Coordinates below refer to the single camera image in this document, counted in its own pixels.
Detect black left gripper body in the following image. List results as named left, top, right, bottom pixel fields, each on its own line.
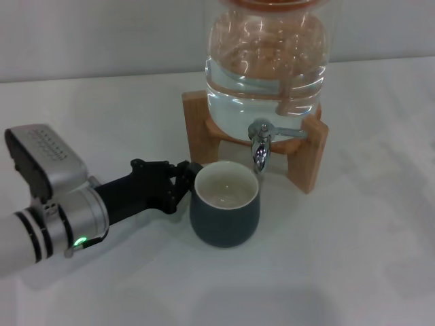
left=93, top=158, right=178, bottom=227

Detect dark cup with white inside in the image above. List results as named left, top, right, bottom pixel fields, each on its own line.
left=189, top=161, right=262, bottom=247

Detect chrome faucet tap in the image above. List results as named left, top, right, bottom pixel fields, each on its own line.
left=247, top=118, right=309, bottom=174

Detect wooden dispenser stand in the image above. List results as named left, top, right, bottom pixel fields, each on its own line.
left=181, top=90, right=330, bottom=195

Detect glass water dispenser jar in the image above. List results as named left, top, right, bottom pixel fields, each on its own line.
left=205, top=0, right=332, bottom=144

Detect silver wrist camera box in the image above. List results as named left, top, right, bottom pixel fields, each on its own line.
left=4, top=124, right=90, bottom=205

